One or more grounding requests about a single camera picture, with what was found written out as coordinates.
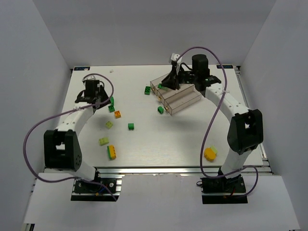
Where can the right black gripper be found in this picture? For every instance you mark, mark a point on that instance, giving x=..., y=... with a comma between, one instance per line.
x=176, y=78

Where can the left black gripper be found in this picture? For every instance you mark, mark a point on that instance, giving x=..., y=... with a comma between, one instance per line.
x=103, y=96

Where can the green 2x4 lego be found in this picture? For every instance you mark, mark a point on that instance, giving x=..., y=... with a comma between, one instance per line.
x=159, y=85

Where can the green lego upside-down rectangular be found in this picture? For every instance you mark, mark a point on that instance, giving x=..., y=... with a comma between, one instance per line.
x=147, y=90

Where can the green lego table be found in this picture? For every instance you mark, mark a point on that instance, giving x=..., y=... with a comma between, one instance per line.
x=131, y=126

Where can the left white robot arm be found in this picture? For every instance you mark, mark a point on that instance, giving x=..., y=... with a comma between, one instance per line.
x=61, y=146

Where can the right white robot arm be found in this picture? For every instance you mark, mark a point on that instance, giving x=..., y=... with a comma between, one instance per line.
x=246, y=125

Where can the clear three-compartment container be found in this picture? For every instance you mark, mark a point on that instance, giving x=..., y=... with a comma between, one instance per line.
x=174, y=101

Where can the green lego square upside-down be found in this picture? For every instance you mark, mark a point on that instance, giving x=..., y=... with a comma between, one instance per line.
x=111, y=108

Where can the orange lego brick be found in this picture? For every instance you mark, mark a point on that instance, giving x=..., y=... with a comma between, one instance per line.
x=117, y=114

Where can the light green small lego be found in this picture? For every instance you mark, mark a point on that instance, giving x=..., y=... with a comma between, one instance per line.
x=109, y=124

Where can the light green 2x3 lego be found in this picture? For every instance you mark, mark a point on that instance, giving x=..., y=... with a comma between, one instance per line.
x=103, y=141

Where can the yellow green stacked lego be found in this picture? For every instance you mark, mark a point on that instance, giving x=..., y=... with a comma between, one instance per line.
x=111, y=152

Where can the yellow round lego piece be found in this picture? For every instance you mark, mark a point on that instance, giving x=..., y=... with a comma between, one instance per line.
x=210, y=153

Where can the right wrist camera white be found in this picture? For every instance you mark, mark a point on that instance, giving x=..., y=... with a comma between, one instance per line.
x=174, y=57

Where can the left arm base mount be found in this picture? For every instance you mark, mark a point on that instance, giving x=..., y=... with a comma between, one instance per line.
x=108, y=190

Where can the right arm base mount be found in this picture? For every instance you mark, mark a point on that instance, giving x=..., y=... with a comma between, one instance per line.
x=223, y=191

